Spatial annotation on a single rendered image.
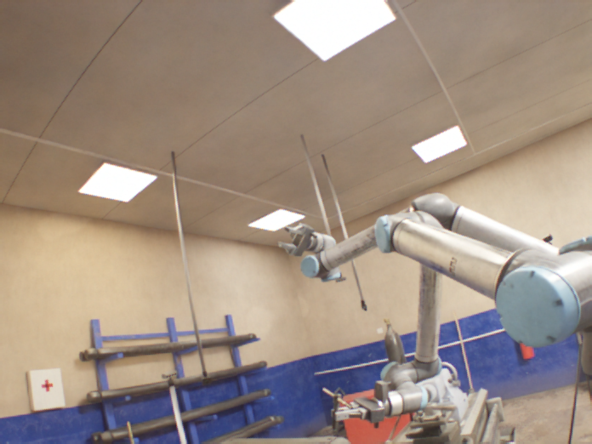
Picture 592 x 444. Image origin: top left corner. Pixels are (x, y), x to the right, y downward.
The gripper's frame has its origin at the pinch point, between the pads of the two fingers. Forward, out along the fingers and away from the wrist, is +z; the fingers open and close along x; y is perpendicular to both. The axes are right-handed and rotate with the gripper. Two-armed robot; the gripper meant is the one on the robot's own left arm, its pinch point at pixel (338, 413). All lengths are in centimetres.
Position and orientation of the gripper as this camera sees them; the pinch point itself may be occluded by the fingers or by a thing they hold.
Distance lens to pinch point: 125.5
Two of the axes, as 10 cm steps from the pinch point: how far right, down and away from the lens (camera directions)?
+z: -9.6, -0.3, -2.9
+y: -0.1, 10.0, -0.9
